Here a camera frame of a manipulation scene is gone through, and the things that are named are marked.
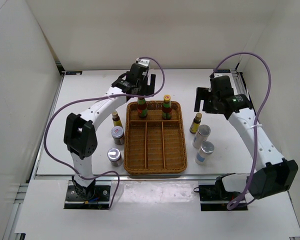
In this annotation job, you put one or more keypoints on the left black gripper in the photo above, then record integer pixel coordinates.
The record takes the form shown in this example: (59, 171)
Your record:
(148, 89)

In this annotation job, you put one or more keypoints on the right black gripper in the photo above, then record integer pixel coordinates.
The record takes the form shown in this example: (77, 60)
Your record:
(203, 94)

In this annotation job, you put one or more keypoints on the tall chili sauce bottle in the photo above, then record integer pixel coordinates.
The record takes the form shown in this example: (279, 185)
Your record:
(166, 107)
(142, 109)

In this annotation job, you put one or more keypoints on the small yellow-label bottle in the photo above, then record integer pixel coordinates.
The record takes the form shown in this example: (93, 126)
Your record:
(195, 123)
(116, 120)

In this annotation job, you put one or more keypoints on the white silver-lid canister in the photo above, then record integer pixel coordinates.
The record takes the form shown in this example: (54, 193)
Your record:
(206, 149)
(201, 135)

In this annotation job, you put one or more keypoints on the dark glass jar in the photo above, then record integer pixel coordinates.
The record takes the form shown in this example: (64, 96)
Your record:
(115, 157)
(117, 133)

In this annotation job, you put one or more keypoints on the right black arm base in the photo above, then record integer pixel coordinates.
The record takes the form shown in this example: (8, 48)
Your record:
(213, 199)

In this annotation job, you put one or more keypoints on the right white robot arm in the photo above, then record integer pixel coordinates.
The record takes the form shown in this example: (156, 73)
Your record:
(273, 173)

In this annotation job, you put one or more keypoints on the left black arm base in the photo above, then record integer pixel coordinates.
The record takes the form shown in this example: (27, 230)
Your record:
(97, 198)

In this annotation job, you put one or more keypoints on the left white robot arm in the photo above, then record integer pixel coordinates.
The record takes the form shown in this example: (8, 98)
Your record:
(80, 129)

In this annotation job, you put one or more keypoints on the right black corner label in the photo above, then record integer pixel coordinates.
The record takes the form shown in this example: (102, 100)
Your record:
(222, 71)

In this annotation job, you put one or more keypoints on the black corner label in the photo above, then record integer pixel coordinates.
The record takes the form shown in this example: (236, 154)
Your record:
(222, 71)
(73, 73)

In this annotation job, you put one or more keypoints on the brown wicker divided basket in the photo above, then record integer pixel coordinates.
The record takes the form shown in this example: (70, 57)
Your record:
(154, 145)

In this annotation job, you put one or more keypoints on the left black corner label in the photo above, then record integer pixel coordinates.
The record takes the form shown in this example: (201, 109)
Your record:
(73, 73)

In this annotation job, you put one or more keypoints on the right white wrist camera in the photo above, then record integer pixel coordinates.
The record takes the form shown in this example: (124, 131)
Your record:
(215, 75)

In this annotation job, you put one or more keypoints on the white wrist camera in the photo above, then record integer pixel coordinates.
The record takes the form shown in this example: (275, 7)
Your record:
(143, 61)
(215, 75)

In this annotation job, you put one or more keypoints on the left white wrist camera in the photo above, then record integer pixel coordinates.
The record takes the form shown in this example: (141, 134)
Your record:
(143, 61)

